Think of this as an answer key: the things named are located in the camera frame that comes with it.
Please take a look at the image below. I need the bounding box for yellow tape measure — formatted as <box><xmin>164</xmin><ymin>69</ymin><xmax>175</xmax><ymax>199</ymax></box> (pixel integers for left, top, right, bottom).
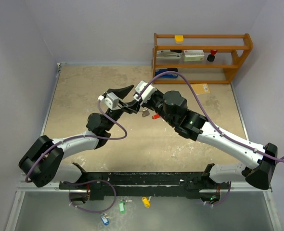
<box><xmin>174</xmin><ymin>35</ymin><xmax>184</xmax><ymax>44</ymax></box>

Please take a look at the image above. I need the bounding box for yellow tag key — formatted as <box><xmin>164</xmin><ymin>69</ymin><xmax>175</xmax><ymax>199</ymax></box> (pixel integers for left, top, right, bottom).
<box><xmin>142</xmin><ymin>196</ymin><xmax>152</xmax><ymax>208</ymax></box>

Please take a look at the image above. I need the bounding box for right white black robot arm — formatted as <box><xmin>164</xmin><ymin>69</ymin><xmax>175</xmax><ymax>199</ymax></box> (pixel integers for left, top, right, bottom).
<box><xmin>136</xmin><ymin>86</ymin><xmax>278</xmax><ymax>190</ymax></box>

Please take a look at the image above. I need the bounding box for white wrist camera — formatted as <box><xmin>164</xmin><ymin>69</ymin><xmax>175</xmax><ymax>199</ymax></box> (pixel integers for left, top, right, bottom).
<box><xmin>133</xmin><ymin>80</ymin><xmax>157</xmax><ymax>103</ymax></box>
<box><xmin>98</xmin><ymin>92</ymin><xmax>120</xmax><ymax>110</ymax></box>

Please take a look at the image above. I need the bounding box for green tag key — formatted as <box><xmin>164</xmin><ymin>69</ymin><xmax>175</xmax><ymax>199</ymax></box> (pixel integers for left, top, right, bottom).
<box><xmin>118</xmin><ymin>199</ymin><xmax>132</xmax><ymax>214</ymax></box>

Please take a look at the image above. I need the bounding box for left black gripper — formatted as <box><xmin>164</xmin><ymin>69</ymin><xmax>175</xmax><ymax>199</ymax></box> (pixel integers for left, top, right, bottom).
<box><xmin>104</xmin><ymin>86</ymin><xmax>140</xmax><ymax>131</ymax></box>

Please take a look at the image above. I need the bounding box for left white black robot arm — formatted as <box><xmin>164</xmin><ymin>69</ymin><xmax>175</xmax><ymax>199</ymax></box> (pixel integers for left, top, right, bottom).
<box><xmin>18</xmin><ymin>85</ymin><xmax>144</xmax><ymax>189</ymax></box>

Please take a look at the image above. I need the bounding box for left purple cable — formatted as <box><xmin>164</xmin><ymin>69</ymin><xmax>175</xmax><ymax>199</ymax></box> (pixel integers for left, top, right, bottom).
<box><xmin>25</xmin><ymin>97</ymin><xmax>128</xmax><ymax>213</ymax></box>

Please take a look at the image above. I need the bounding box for white green box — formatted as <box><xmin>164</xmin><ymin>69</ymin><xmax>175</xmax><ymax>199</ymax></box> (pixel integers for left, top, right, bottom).
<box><xmin>183</xmin><ymin>50</ymin><xmax>205</xmax><ymax>62</ymax></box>

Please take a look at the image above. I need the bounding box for red black stamp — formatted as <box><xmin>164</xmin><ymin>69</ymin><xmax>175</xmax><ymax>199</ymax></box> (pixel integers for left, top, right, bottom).
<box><xmin>207</xmin><ymin>50</ymin><xmax>218</xmax><ymax>62</ymax></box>

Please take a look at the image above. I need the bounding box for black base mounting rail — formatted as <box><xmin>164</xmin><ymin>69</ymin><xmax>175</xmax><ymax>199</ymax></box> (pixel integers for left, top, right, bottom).
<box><xmin>59</xmin><ymin>164</ymin><xmax>230</xmax><ymax>201</ymax></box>

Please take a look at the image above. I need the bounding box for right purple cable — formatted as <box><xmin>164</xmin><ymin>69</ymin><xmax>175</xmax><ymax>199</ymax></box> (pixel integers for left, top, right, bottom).
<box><xmin>136</xmin><ymin>71</ymin><xmax>284</xmax><ymax>207</ymax></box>

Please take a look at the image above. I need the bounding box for wooden shelf rack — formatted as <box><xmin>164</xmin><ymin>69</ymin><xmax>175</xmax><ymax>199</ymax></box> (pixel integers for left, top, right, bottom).
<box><xmin>152</xmin><ymin>33</ymin><xmax>253</xmax><ymax>84</ymax></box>

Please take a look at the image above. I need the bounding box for blue black stapler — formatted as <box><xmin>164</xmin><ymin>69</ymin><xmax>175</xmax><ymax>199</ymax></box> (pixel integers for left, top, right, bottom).
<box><xmin>155</xmin><ymin>68</ymin><xmax>178</xmax><ymax>79</ymax></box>

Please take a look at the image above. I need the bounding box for purple cable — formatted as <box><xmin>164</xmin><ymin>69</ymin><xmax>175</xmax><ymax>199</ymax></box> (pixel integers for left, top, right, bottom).
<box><xmin>136</xmin><ymin>71</ymin><xmax>284</xmax><ymax>207</ymax></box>
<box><xmin>25</xmin><ymin>97</ymin><xmax>128</xmax><ymax>213</ymax></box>

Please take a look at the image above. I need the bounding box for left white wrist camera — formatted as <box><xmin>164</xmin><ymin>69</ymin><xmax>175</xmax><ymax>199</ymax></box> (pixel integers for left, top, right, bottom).
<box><xmin>98</xmin><ymin>92</ymin><xmax>120</xmax><ymax>110</ymax></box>

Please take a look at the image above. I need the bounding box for blue tag key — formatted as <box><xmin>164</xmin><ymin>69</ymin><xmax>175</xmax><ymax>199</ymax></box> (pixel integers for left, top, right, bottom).
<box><xmin>101</xmin><ymin>213</ymin><xmax>114</xmax><ymax>226</ymax></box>

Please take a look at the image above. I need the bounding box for grey black stapler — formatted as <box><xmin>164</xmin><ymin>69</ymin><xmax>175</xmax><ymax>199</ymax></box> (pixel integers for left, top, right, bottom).
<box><xmin>156</xmin><ymin>50</ymin><xmax>182</xmax><ymax>59</ymax></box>

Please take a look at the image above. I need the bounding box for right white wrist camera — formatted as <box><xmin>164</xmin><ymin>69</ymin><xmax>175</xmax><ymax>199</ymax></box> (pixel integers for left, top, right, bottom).
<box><xmin>133</xmin><ymin>80</ymin><xmax>157</xmax><ymax>103</ymax></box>

